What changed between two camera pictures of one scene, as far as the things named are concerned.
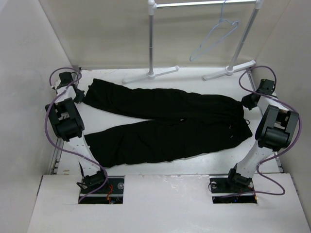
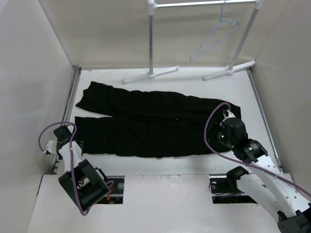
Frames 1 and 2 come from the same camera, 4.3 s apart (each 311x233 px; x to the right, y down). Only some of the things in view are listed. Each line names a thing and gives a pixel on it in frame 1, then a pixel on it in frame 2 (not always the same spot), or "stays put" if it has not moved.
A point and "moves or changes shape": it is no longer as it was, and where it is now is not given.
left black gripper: x=80 y=97 -> x=60 y=158
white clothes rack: x=232 y=70 stays put
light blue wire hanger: x=221 y=20 stays put
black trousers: x=191 y=122 moves or changes shape
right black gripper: x=246 y=102 -> x=215 y=129
